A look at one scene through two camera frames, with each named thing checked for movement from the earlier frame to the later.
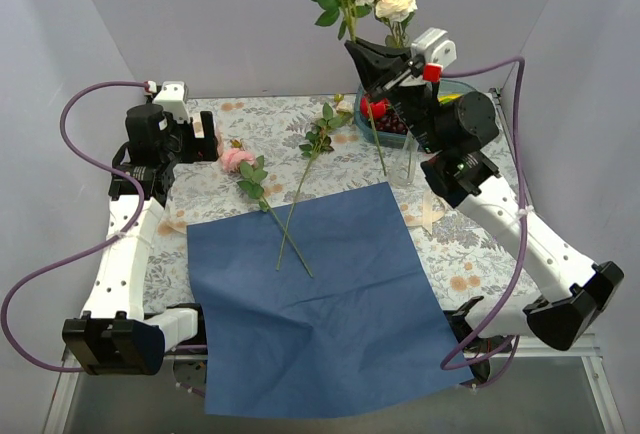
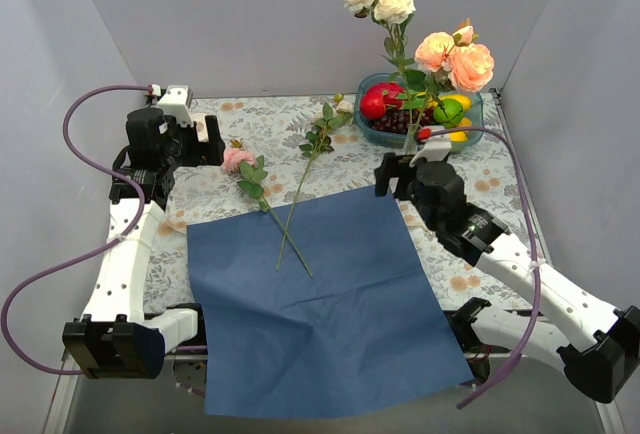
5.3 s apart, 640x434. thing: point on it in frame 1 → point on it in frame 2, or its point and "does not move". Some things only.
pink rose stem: (251, 168) does not move
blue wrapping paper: (318, 304) does not move
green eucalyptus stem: (317, 140) does not move
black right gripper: (400, 76) → (388, 177)
